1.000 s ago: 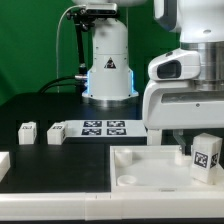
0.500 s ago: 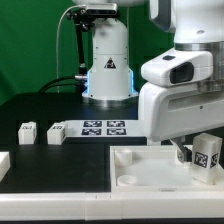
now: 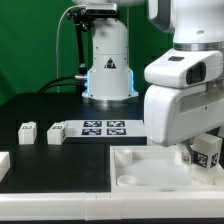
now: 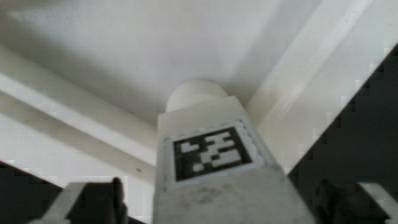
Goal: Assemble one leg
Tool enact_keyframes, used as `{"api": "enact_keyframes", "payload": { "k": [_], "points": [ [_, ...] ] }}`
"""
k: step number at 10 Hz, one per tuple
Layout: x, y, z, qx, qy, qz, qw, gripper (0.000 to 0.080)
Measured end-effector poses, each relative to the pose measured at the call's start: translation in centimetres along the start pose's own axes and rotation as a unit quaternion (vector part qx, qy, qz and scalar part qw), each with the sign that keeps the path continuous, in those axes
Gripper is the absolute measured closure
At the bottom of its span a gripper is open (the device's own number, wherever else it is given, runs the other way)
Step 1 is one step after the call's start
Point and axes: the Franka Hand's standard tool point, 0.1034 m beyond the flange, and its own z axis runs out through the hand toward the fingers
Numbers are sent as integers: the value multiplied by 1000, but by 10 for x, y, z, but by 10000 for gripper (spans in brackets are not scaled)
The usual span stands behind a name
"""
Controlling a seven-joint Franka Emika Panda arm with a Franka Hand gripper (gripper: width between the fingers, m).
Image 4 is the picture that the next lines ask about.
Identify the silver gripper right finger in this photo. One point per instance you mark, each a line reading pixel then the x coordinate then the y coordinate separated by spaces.
pixel 346 205

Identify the white square tabletop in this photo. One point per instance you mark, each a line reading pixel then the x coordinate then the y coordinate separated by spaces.
pixel 298 54

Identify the white leg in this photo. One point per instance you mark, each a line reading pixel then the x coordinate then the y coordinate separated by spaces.
pixel 220 182

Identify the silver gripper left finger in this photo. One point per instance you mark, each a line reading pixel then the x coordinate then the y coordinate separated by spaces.
pixel 89 204

